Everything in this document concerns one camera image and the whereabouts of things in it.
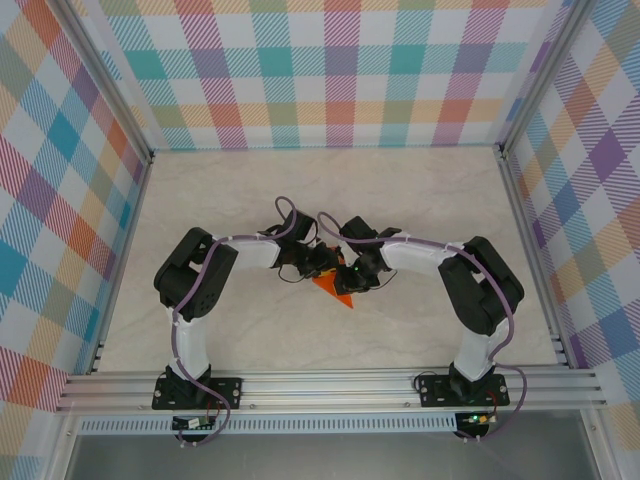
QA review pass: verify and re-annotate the orange cloth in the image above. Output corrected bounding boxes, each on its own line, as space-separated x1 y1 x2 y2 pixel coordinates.
312 244 357 310

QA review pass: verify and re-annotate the thin black right gripper wire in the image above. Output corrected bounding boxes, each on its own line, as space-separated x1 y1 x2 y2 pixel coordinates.
367 267 396 291

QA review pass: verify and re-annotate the thin black gripper wire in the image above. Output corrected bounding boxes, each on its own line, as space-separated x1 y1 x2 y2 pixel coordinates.
276 262 306 284
367 267 396 291

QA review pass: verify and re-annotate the thin black left gripper wire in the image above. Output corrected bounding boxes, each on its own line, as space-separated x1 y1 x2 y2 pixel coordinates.
276 262 306 284

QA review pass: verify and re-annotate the aluminium front frame beam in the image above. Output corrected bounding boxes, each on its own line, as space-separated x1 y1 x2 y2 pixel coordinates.
54 367 609 414

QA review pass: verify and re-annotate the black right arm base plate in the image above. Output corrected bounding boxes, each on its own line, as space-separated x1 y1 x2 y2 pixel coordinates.
417 374 510 409

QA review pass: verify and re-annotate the perforated white cable tray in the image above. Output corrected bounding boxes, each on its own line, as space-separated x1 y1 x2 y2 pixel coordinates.
77 417 459 435

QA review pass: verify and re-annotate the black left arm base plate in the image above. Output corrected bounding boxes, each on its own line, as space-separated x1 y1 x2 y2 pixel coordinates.
152 375 245 412

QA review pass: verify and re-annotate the aluminium side rail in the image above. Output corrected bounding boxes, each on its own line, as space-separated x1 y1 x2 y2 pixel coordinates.
87 152 156 375
497 147 574 369

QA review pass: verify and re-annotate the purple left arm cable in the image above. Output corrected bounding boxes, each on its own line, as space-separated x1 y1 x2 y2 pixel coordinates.
169 195 321 449

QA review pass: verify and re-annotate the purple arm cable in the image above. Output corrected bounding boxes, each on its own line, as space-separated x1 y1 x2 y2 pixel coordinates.
317 210 530 445
169 195 321 449

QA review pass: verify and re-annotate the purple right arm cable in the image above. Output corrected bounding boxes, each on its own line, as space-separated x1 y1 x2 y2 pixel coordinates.
317 210 530 445

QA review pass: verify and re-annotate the aluminium frame post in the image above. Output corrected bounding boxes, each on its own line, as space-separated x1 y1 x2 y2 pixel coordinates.
57 0 156 164
499 0 589 159

